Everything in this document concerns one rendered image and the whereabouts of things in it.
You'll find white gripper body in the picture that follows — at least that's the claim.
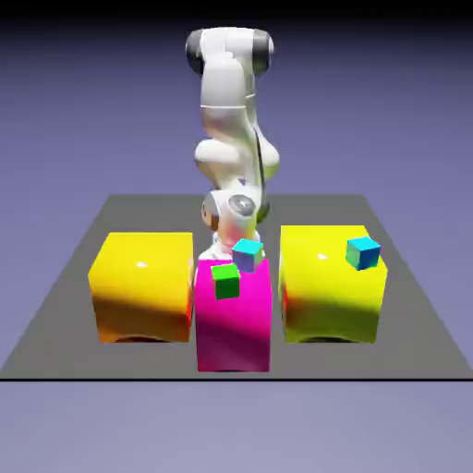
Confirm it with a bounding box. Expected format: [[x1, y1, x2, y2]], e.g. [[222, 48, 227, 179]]
[[219, 215, 262, 251]]

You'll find small cyan cube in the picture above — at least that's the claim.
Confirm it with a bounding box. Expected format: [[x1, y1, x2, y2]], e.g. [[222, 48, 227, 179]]
[[345, 236, 382, 272], [231, 237, 264, 274]]

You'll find small green cube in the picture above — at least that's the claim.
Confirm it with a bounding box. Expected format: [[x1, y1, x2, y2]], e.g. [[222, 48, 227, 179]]
[[211, 262, 242, 301]]

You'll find large magenta box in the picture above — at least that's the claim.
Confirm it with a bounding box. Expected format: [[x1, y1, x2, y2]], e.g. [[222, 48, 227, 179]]
[[193, 258, 273, 373]]

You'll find large orange box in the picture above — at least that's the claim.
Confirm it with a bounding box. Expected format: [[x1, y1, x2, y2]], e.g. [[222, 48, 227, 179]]
[[87, 231, 196, 345]]

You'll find large yellow box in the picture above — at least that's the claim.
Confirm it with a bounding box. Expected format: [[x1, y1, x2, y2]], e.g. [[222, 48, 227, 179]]
[[277, 224, 389, 346]]

